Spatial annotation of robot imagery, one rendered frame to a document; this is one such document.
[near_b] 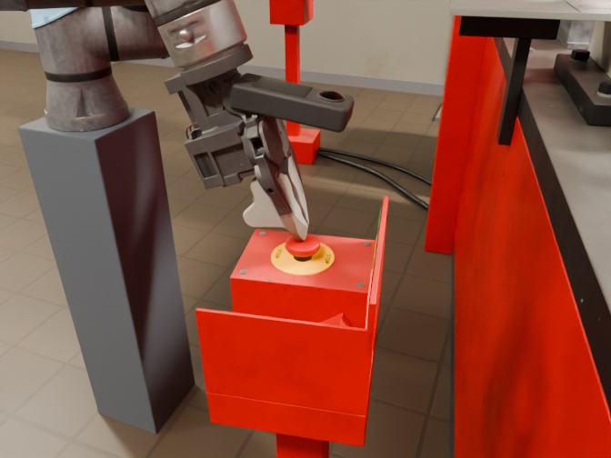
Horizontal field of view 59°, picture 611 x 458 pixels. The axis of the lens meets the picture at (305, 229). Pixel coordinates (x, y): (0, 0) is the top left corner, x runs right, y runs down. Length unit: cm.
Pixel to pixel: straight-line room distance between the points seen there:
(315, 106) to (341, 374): 25
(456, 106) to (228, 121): 139
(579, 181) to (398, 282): 134
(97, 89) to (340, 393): 74
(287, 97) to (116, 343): 91
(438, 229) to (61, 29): 146
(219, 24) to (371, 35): 359
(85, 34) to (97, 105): 12
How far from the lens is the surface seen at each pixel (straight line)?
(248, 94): 52
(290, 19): 261
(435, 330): 174
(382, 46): 407
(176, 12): 51
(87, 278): 123
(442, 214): 203
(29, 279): 214
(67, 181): 111
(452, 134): 190
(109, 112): 107
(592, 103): 81
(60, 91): 108
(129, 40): 105
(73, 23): 104
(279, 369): 52
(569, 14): 87
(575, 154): 70
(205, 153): 54
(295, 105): 51
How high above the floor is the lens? 112
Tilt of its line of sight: 30 degrees down
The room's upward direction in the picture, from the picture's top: straight up
